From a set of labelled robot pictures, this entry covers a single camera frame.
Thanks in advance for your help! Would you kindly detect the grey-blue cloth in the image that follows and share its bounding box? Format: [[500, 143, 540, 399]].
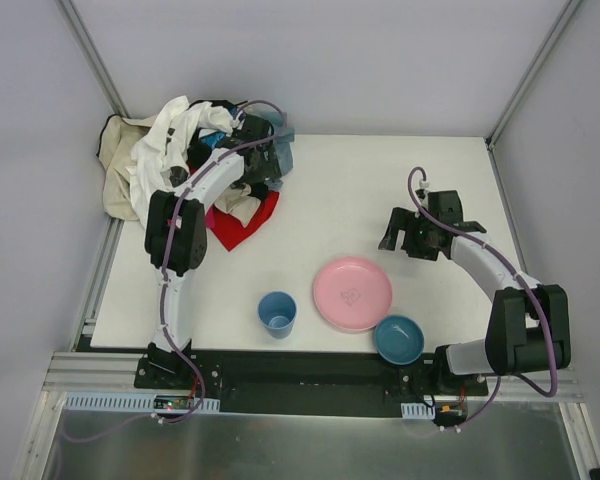
[[257, 111, 295, 177]]

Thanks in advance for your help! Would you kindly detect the black printed cloth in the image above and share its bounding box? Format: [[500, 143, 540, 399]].
[[165, 100, 238, 187]]

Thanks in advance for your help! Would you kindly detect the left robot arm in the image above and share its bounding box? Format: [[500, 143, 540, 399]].
[[144, 114, 283, 352]]

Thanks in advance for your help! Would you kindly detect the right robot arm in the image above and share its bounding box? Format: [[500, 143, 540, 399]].
[[378, 189, 571, 398]]

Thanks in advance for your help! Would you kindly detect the cream beige cloth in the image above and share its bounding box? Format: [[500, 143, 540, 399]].
[[214, 184, 262, 227]]

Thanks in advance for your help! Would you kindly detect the magenta pink cloth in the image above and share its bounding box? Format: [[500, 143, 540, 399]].
[[205, 207, 216, 230]]

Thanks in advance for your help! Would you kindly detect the red cloth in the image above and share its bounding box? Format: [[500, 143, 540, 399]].
[[207, 189, 281, 253]]

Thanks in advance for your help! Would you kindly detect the white cloth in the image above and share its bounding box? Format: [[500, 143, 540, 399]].
[[127, 96, 233, 228]]

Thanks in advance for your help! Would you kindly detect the pink plate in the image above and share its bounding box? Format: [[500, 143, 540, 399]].
[[312, 256, 393, 332]]

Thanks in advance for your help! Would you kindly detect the dark blue bowl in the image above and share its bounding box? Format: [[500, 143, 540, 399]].
[[373, 315, 425, 366]]

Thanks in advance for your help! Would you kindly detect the light blue cup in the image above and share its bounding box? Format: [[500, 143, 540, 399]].
[[257, 291, 297, 339]]

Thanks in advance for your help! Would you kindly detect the beige tote bag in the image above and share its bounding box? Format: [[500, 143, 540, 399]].
[[96, 114, 156, 221]]

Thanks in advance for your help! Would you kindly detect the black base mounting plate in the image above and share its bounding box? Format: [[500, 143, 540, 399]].
[[134, 345, 488, 418]]

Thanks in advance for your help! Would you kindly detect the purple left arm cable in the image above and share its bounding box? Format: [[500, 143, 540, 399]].
[[59, 99, 289, 444]]

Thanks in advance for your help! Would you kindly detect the right cable duct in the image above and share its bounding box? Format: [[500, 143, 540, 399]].
[[400, 402, 469, 420]]

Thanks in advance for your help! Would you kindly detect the cable duct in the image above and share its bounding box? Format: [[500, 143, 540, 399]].
[[400, 402, 469, 420], [65, 392, 198, 415]]

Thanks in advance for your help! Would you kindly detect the aluminium frame rail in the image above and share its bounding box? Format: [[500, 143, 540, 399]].
[[43, 351, 149, 389]]

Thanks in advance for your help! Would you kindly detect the left cable duct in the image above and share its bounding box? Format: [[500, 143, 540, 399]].
[[65, 392, 198, 415]]

